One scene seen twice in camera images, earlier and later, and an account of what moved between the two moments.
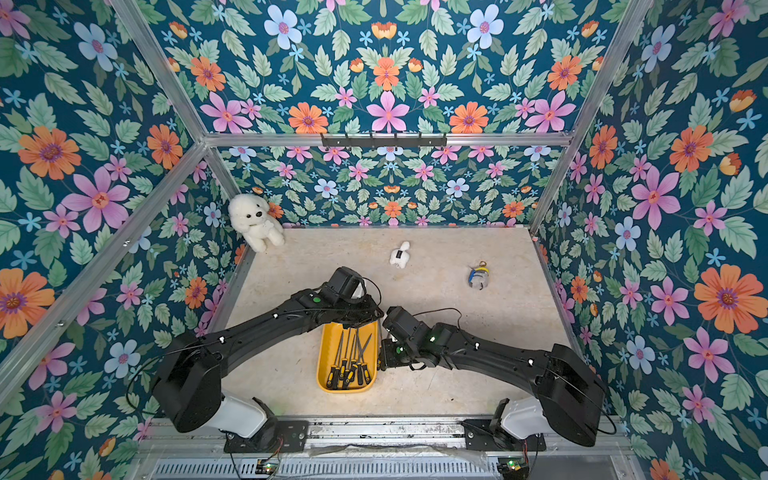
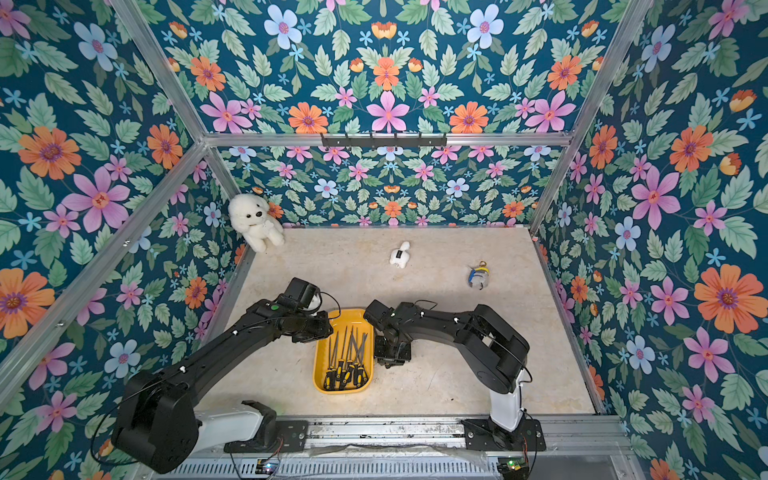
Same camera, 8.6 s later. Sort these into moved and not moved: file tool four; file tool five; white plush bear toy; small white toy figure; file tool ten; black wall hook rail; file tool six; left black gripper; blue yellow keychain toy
Moved: file tool six; file tool ten; file tool four; left black gripper; file tool five
Not moved: small white toy figure; blue yellow keychain toy; black wall hook rail; white plush bear toy
